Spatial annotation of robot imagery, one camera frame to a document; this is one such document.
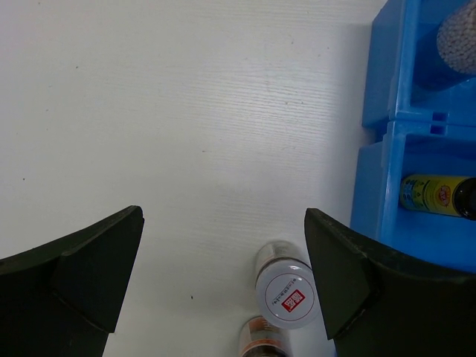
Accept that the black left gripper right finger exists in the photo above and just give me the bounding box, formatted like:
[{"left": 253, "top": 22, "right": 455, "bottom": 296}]
[{"left": 304, "top": 208, "right": 475, "bottom": 356}]

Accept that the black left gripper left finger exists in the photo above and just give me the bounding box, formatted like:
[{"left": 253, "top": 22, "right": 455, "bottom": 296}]
[{"left": 1, "top": 205, "right": 144, "bottom": 356}]

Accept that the white-lid red-label spice jar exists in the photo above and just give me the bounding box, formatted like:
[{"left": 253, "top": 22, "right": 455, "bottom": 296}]
[{"left": 254, "top": 241, "right": 320, "bottom": 329}]

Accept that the yellow-label dark bottle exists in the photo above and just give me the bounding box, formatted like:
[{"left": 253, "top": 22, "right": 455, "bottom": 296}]
[{"left": 399, "top": 174, "right": 475, "bottom": 220}]

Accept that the silver-lid blue-label spice jar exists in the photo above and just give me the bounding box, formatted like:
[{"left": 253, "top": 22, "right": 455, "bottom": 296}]
[{"left": 414, "top": 1, "right": 475, "bottom": 91}]

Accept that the blue plastic bin row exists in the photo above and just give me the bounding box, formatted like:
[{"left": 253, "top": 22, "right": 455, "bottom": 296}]
[{"left": 350, "top": 1, "right": 475, "bottom": 271}]

